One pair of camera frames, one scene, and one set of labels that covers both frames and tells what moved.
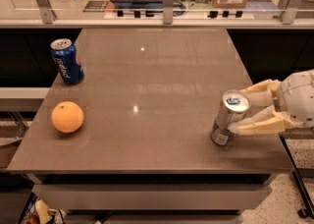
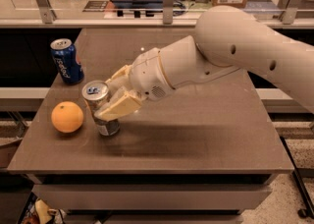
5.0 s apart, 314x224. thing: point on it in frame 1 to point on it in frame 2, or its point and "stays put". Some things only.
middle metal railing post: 168,1 stays put
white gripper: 299,98 to 147,75
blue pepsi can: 64,53 stays put
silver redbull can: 235,103 to 96,94
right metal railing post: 289,12 stays put
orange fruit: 67,117 stays put
